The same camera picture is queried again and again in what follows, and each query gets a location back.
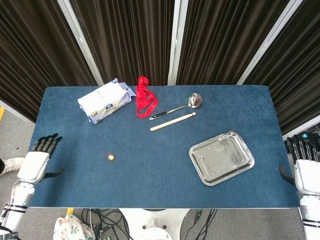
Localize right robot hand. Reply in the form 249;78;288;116
278;133;320;197

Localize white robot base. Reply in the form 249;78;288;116
117;208;192;240

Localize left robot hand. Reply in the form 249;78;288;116
16;133;64;185

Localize steel ladle black handle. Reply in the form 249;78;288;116
149;92;203;121

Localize black floor cables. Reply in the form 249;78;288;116
81;208;133;240

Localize small gold bell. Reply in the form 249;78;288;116
102;151;116;162

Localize steel rectangular tray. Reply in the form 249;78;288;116
188;130;255;187

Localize dark brown curtain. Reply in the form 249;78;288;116
0;0;320;136

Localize blue table mat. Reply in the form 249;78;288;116
21;84;301;210

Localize white partition post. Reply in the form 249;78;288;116
56;0;104;86
167;0;189;86
236;0;302;86

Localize wooden drumstick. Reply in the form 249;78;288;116
149;112;197;132

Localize white tissue pack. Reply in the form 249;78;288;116
77;77;137;125

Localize red ribbon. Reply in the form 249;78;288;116
135;75;159;119

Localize floral fabric bag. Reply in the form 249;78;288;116
53;214;96;240

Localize floral shoe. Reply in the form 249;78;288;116
0;157;27;177

